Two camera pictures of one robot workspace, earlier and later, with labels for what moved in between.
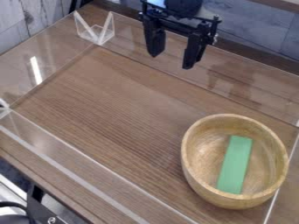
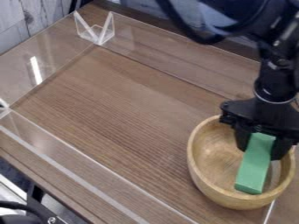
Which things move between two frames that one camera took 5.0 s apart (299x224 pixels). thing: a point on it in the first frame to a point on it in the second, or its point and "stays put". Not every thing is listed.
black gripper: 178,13 to 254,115
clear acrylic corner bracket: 97,34 stays put
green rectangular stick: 232,169 to 254,164
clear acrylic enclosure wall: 77,177 stays put
